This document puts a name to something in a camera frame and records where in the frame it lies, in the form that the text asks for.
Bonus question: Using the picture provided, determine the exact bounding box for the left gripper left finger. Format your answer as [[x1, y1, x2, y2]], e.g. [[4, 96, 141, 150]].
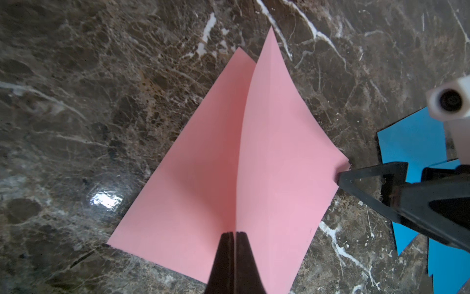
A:
[[204, 232, 235, 294]]

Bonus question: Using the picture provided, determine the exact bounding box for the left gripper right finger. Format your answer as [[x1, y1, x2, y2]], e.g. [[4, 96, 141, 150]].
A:
[[234, 232, 266, 294]]

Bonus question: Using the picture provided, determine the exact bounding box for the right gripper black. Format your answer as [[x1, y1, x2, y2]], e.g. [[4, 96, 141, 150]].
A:
[[338, 162, 470, 252]]

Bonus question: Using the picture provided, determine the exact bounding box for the blue paper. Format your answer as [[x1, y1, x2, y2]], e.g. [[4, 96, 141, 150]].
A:
[[377, 106, 461, 257], [428, 240, 470, 294]]

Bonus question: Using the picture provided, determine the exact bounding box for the pink paper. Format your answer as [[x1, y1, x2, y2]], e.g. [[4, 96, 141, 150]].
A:
[[236, 31, 350, 294], [108, 49, 256, 282]]

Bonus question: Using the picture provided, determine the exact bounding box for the pink paper back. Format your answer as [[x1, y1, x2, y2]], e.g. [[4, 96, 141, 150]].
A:
[[236, 31, 350, 294]]

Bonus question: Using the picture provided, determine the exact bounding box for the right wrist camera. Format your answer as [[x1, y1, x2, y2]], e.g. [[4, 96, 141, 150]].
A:
[[426, 76, 470, 165]]

